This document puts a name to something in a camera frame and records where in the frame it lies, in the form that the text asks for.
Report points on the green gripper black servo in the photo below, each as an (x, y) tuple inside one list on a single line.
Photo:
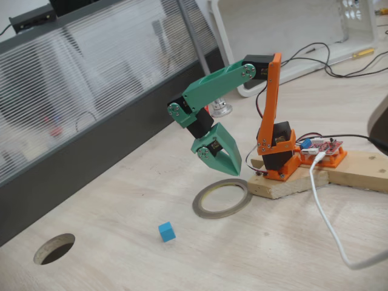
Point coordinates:
[(224, 140)]

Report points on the blue cube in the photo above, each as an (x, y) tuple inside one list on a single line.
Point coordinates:
[(167, 232)]

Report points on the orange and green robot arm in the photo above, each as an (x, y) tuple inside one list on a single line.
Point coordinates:
[(269, 100)]

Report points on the wooden base block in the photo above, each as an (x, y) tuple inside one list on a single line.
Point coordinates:
[(285, 188)]

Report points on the red circuit board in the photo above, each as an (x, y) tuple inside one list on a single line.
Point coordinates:
[(329, 147)]

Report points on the long wooden plank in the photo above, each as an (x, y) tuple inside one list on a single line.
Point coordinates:
[(357, 172)]

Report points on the white plastic crate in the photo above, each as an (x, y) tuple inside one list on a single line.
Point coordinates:
[(272, 27)]

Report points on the grey rounded blurry object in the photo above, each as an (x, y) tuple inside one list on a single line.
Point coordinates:
[(380, 121)]

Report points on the frosted ribbed partition panel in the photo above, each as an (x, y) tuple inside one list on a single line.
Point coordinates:
[(91, 75)]

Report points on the blurred red object behind panel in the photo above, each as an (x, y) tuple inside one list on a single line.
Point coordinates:
[(56, 131)]

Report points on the yellow tool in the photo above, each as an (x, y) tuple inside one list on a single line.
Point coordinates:
[(382, 12)]

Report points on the black monitor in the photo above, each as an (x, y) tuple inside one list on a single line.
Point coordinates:
[(66, 7)]

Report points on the black device box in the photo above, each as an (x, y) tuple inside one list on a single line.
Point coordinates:
[(33, 18)]

